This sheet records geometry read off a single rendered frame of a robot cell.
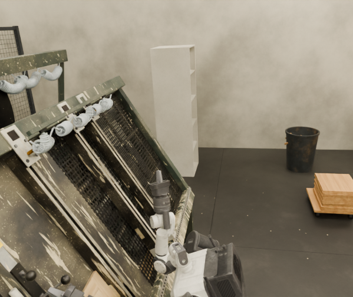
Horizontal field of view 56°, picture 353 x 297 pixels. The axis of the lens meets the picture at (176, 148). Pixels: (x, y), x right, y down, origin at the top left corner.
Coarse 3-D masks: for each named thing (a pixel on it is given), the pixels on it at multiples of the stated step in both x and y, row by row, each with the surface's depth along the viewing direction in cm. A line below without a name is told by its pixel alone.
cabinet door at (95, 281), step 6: (90, 276) 158; (96, 276) 159; (90, 282) 154; (96, 282) 157; (102, 282) 161; (84, 288) 151; (90, 288) 152; (96, 288) 156; (102, 288) 159; (108, 288) 162; (84, 294) 148; (90, 294) 151; (96, 294) 154; (102, 294) 157; (108, 294) 161; (114, 294) 164
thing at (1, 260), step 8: (0, 248) 122; (0, 256) 120; (8, 256) 123; (0, 264) 120; (8, 264) 122; (16, 264) 124; (0, 272) 121; (8, 272) 120; (8, 280) 122; (16, 280) 121; (24, 296) 124
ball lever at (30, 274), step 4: (20, 272) 122; (24, 272) 123; (28, 272) 114; (32, 272) 115; (24, 276) 122; (28, 276) 114; (32, 276) 114; (36, 276) 116; (28, 280) 114; (32, 280) 115
